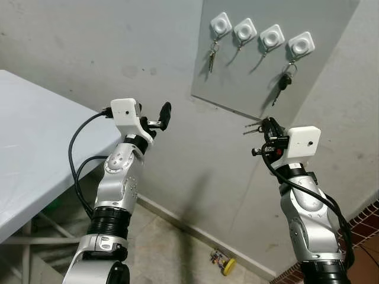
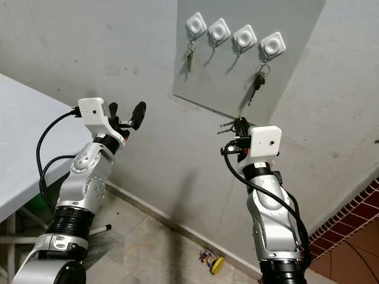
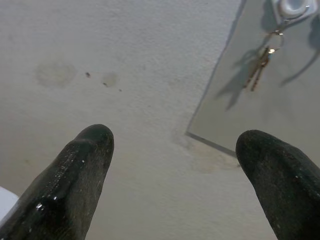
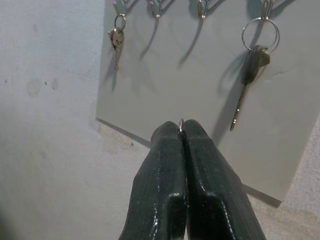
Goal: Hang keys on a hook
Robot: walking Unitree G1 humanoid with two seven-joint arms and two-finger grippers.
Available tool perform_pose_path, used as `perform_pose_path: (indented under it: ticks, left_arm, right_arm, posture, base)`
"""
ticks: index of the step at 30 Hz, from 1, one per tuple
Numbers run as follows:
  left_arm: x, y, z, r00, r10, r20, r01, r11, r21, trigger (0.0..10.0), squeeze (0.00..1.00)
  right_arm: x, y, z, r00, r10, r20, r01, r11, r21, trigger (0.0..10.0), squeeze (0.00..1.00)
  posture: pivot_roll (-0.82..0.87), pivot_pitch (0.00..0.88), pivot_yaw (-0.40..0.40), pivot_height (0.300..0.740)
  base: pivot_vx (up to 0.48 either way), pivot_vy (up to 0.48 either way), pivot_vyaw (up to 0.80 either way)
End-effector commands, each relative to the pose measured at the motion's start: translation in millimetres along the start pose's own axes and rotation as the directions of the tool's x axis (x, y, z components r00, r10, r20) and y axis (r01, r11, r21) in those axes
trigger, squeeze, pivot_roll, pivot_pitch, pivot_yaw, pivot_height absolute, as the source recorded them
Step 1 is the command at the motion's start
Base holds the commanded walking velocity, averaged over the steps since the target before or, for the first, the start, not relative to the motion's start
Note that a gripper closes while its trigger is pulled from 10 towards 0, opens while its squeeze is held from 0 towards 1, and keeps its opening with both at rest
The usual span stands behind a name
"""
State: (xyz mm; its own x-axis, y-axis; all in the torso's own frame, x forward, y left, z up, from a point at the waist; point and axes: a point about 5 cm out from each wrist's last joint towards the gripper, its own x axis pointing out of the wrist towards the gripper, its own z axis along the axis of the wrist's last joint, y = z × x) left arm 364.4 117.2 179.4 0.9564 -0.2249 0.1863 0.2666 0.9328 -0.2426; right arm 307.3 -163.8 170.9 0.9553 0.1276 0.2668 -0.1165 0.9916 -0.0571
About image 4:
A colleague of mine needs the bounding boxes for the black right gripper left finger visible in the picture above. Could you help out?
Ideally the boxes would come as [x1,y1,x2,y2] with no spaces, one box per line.
[116,120,189,240]

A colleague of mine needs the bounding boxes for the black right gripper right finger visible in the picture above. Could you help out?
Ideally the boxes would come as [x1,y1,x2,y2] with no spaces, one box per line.
[183,119,270,240]

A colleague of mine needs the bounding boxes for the silver metal hook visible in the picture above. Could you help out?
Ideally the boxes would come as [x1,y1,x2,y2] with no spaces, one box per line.
[111,0,128,18]
[259,0,273,20]
[148,0,163,20]
[195,0,209,20]

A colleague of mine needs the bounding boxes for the grey key holder board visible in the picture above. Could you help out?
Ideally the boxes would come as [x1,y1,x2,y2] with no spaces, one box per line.
[95,0,320,209]

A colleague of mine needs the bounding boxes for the black-headed key on large ring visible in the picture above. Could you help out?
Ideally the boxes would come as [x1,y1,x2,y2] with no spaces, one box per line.
[229,16,281,132]

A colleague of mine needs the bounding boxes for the brass key on small ring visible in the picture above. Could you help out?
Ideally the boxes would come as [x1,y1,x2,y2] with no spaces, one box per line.
[107,14,128,72]

